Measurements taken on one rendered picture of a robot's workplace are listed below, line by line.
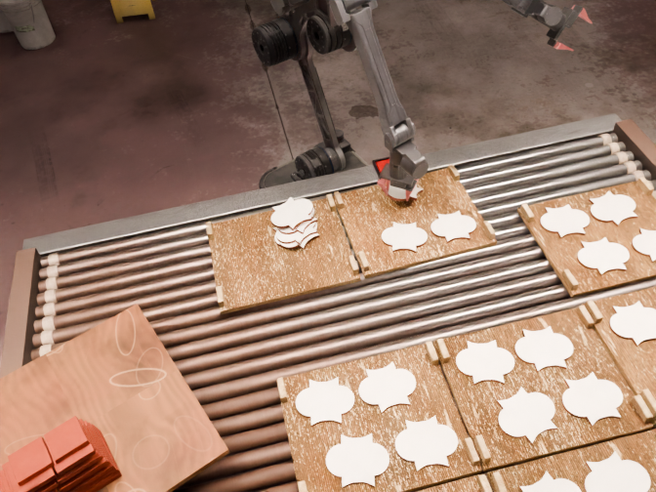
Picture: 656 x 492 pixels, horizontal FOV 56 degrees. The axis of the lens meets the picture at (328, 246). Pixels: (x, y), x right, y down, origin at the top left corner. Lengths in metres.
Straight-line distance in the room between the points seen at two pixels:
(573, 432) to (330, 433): 0.56
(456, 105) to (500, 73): 0.45
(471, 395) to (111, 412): 0.86
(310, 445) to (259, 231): 0.72
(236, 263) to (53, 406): 0.63
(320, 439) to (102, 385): 0.54
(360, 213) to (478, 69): 2.50
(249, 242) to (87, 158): 2.24
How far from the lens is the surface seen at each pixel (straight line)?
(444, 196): 2.01
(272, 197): 2.06
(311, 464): 1.51
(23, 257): 2.12
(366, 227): 1.91
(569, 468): 1.56
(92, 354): 1.67
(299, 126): 3.85
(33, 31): 5.24
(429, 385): 1.59
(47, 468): 1.38
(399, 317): 1.72
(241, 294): 1.79
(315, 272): 1.80
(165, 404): 1.53
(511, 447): 1.55
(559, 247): 1.92
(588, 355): 1.71
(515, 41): 4.63
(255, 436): 1.58
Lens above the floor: 2.33
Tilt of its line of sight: 48 degrees down
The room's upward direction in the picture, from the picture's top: 6 degrees counter-clockwise
